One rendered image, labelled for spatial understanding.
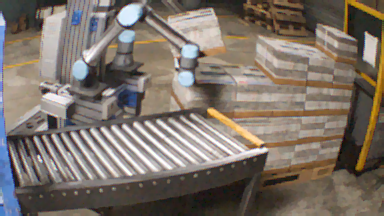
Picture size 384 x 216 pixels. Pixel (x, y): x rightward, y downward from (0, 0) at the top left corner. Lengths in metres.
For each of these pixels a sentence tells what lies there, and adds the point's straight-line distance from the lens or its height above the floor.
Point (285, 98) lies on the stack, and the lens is 3.12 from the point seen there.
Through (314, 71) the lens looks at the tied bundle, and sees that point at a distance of 3.19.
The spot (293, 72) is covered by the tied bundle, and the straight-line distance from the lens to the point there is 3.08.
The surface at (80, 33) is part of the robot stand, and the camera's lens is 2.79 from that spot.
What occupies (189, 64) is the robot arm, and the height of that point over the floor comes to 1.07.
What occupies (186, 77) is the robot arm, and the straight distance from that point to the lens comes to 2.31.
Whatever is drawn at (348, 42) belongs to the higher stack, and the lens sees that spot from 3.36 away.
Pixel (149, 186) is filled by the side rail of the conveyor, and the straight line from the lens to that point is 1.86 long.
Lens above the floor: 1.75
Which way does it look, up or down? 22 degrees down
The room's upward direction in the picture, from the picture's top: 7 degrees clockwise
